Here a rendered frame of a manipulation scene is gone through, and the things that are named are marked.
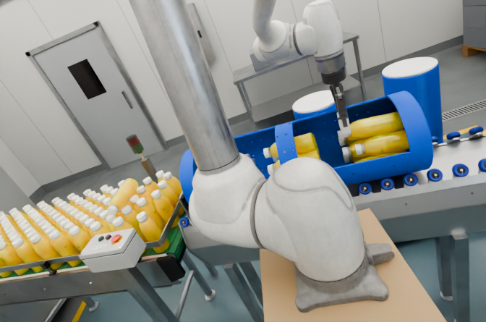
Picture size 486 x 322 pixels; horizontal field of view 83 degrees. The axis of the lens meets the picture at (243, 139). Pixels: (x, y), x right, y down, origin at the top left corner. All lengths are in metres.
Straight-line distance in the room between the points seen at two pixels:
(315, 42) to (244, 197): 0.52
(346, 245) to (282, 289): 0.21
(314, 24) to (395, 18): 4.04
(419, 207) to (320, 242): 0.67
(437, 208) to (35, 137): 5.70
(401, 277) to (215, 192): 0.41
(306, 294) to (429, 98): 1.44
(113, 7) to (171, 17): 4.13
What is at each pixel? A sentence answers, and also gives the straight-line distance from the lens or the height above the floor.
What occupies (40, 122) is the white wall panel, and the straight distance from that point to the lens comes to 5.74.
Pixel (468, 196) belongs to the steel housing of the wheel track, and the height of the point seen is 0.87.
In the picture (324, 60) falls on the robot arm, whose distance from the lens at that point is 0.91.
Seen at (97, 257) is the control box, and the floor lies 1.08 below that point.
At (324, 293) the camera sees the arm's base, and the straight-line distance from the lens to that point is 0.65.
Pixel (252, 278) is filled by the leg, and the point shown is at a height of 0.34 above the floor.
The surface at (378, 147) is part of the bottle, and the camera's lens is 1.03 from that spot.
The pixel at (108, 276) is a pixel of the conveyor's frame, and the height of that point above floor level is 0.84.
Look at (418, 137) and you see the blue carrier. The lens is 0.99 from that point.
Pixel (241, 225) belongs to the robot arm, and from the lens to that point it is 0.60.
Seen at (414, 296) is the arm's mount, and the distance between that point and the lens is 0.67.
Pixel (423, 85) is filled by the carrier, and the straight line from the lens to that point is 1.81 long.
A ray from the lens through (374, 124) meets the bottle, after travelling 1.04.
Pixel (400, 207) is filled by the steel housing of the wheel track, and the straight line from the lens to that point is 1.15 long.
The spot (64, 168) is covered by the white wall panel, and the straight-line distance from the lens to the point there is 6.01.
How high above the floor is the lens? 1.67
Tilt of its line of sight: 24 degrees down
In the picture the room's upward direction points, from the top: 23 degrees counter-clockwise
